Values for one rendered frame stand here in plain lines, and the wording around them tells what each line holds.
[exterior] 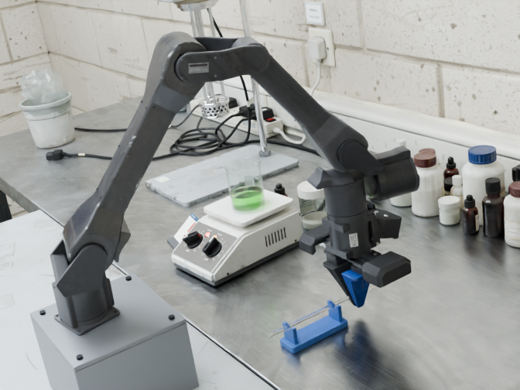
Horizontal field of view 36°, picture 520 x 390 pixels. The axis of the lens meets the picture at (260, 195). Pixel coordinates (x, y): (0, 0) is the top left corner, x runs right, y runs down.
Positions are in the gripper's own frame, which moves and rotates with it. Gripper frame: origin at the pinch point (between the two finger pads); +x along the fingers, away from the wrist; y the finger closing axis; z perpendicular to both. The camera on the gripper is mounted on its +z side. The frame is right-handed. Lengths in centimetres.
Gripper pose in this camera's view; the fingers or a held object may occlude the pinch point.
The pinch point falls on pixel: (356, 285)
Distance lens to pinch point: 119.6
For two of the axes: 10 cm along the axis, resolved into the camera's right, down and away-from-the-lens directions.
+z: 8.2, -3.2, 4.7
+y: -5.5, -2.3, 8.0
